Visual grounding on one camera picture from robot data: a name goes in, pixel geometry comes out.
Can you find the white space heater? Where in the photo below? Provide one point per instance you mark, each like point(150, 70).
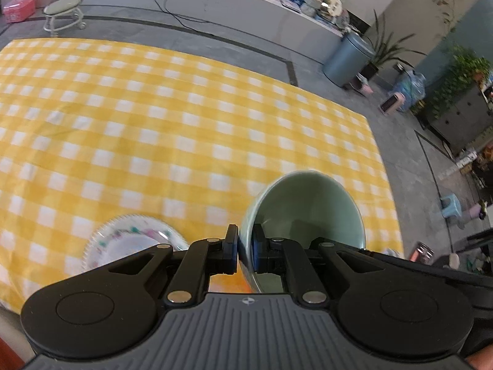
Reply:
point(391, 104)

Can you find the pink and green floor bag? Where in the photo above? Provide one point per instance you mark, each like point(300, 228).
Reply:
point(362, 84)

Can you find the orange steel-lined bowl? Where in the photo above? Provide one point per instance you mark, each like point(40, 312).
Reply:
point(231, 283)

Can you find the pink storage box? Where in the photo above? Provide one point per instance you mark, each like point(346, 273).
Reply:
point(19, 7)

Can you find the floral white plate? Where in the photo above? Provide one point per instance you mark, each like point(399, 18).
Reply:
point(92, 242)

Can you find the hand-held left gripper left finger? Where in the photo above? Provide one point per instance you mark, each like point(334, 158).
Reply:
point(232, 248)

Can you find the white flat box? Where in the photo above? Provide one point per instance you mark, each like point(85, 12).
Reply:
point(291, 4)

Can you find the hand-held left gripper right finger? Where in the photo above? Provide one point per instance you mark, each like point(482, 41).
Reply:
point(259, 250)

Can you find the yellow checkered tablecloth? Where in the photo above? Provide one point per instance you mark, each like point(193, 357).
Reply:
point(154, 123)

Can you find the white TV cabinet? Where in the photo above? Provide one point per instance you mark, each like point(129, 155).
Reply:
point(231, 0)

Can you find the potted long-leaf plant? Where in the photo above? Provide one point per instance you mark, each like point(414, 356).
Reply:
point(371, 69)

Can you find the grey-blue round trash can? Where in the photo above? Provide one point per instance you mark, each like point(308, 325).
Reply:
point(344, 61)

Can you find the round white hand fan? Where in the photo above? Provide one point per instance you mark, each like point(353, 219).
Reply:
point(335, 5)

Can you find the person's right forearm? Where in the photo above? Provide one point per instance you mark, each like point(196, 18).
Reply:
point(483, 362)

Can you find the small white printed plate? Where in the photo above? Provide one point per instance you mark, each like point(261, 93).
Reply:
point(123, 248)

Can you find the pale green ceramic bowl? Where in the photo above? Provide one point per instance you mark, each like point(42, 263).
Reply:
point(308, 208)

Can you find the green climbing plant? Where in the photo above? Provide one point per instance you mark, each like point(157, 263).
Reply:
point(462, 73)

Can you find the green rolling stool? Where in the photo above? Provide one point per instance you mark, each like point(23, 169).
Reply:
point(63, 7)

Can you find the light blue plastic stool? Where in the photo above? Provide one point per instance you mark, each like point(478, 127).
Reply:
point(450, 206)

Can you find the blue water jug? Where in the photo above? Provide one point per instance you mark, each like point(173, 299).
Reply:
point(412, 88)

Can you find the grey drawer cabinet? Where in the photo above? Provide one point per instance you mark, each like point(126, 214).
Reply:
point(458, 115)

